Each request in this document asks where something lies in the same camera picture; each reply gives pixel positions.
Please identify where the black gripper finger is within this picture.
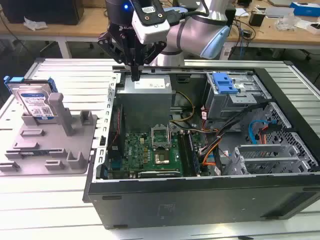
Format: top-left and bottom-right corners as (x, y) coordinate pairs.
(136, 41), (167, 81)
(97, 31), (137, 82)

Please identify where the hard disk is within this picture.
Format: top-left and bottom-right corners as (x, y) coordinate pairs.
(3, 76), (60, 121)

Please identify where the blue data wire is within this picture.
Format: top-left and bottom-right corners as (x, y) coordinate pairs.
(248, 119), (277, 145)

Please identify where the orange red power wire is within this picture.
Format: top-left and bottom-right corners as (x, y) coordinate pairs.
(258, 122), (293, 146)

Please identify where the grey metal disk bay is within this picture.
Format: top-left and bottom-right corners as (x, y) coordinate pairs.
(222, 143), (313, 176)

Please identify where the grey power supply unit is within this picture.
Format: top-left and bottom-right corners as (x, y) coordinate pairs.
(116, 74), (174, 133)

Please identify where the large black computer case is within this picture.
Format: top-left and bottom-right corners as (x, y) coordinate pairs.
(0, 0), (85, 26)

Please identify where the blue plastic drive latch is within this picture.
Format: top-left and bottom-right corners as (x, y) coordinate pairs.
(211, 72), (239, 95)

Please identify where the crumpled white plastic wrap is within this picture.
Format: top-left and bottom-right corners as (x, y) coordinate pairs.
(23, 16), (48, 32)

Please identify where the metal socket cover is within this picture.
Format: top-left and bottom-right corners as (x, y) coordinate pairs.
(150, 123), (172, 150)

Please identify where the black desktop box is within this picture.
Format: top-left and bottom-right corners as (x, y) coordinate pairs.
(224, 6), (237, 28)

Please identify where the grey optical drive cage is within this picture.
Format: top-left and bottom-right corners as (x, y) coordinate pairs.
(204, 72), (273, 121)

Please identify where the green motherboard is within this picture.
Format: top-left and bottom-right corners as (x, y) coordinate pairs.
(107, 131), (208, 180)

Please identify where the black RAM slot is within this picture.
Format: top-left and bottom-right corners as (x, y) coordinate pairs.
(185, 131), (197, 177)
(177, 131), (189, 177)
(188, 131), (202, 176)
(181, 131), (193, 177)

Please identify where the small black box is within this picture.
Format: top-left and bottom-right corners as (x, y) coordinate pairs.
(248, 11), (265, 27)

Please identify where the CPU socket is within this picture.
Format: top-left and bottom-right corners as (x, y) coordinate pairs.
(152, 149), (171, 166)

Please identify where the grey plastic parts rack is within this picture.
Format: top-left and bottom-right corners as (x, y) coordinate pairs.
(0, 92), (99, 177)

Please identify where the black graphics card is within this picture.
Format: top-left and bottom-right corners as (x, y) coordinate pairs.
(138, 169), (181, 179)

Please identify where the grey laptop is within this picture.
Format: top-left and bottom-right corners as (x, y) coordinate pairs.
(264, 6), (295, 19)

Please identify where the RAM stick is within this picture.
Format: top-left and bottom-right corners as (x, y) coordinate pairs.
(19, 149), (52, 156)

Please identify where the clear plastic bag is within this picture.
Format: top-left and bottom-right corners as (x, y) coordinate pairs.
(275, 12), (301, 32)

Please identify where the black open PC case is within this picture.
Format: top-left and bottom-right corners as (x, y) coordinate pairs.
(82, 65), (320, 230)

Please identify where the blue cardboard box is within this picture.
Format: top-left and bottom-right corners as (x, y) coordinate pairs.
(289, 1), (320, 17)

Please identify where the small white box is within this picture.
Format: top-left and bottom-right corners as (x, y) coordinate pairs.
(306, 21), (320, 35)

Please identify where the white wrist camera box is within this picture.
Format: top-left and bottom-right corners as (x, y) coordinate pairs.
(131, 0), (171, 45)

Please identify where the wooden desk white frame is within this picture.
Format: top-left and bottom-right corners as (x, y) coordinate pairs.
(0, 0), (320, 60)

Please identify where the black tool cable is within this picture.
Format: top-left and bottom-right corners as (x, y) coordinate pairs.
(168, 6), (210, 25)

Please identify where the yellow black wire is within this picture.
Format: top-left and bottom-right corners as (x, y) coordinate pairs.
(170, 90), (196, 124)

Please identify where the blue network cable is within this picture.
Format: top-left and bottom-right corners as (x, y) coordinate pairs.
(239, 27), (245, 61)

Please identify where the thick black wire bundle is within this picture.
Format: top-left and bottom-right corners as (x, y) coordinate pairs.
(213, 101), (272, 176)

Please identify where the orange black wire bundle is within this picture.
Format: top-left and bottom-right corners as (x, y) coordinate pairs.
(199, 143), (221, 168)

